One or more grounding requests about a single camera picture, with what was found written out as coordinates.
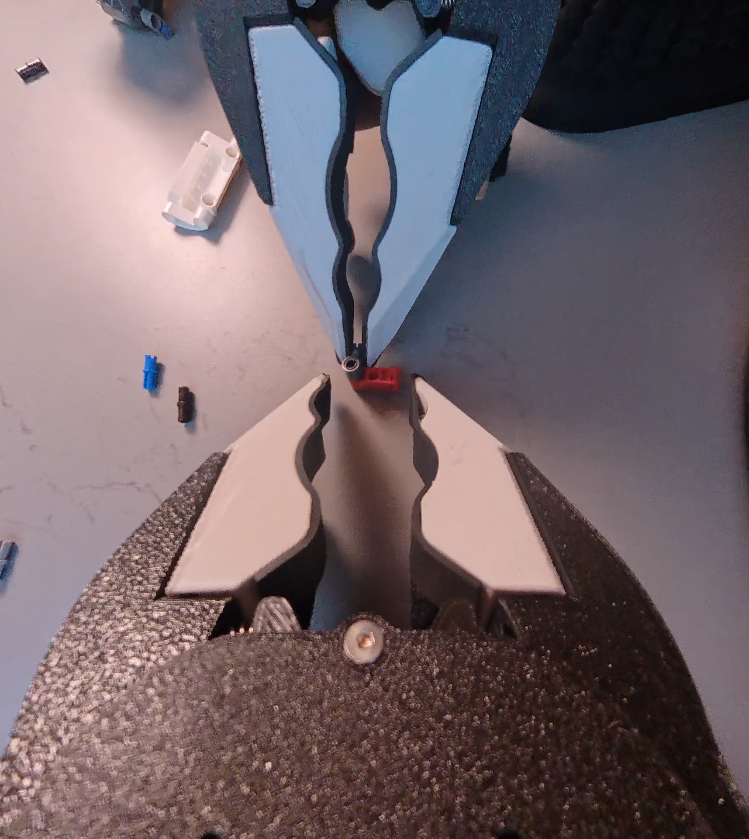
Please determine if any partly built toy truck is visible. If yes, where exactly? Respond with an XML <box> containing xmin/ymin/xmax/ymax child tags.
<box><xmin>99</xmin><ymin>0</ymin><xmax>175</xmax><ymax>37</ymax></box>

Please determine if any white toy panel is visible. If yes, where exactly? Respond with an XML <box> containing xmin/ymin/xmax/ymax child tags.
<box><xmin>163</xmin><ymin>130</ymin><xmax>244</xmax><ymax>230</ymax></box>

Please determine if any red toy connector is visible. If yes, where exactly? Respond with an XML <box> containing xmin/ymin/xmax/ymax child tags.
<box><xmin>351</xmin><ymin>367</ymin><xmax>404</xmax><ymax>393</ymax></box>

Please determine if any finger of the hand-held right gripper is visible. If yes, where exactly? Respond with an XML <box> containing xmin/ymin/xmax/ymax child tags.
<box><xmin>362</xmin><ymin>33</ymin><xmax>494</xmax><ymax>364</ymax></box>
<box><xmin>246</xmin><ymin>20</ymin><xmax>357</xmax><ymax>358</ymax></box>

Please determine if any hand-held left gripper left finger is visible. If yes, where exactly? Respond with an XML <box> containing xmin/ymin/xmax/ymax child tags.
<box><xmin>165</xmin><ymin>375</ymin><xmax>332</xmax><ymax>631</ymax></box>

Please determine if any person's right forearm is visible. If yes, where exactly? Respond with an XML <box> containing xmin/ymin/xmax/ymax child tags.
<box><xmin>521</xmin><ymin>0</ymin><xmax>749</xmax><ymax>135</ymax></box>

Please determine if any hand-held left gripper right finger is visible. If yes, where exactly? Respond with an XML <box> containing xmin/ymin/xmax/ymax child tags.
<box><xmin>407</xmin><ymin>375</ymin><xmax>566</xmax><ymax>633</ymax></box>

